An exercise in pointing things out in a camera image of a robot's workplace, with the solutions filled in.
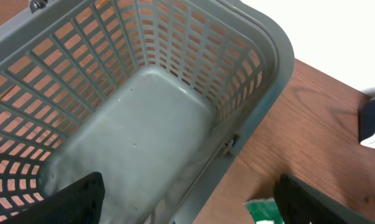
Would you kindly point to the grey plastic mesh basket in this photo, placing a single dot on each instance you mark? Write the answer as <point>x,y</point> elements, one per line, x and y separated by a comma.
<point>159,96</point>

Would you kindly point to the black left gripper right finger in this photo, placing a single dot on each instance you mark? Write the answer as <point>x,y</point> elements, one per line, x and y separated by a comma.
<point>299,202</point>

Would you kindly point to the white barcode scanner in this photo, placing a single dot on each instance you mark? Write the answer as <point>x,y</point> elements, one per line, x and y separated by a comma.
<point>367,124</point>

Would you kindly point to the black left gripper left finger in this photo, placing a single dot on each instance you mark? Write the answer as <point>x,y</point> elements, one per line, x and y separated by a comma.
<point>79,203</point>

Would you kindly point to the dark green package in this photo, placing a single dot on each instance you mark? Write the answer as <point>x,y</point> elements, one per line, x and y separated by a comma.
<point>264,210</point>

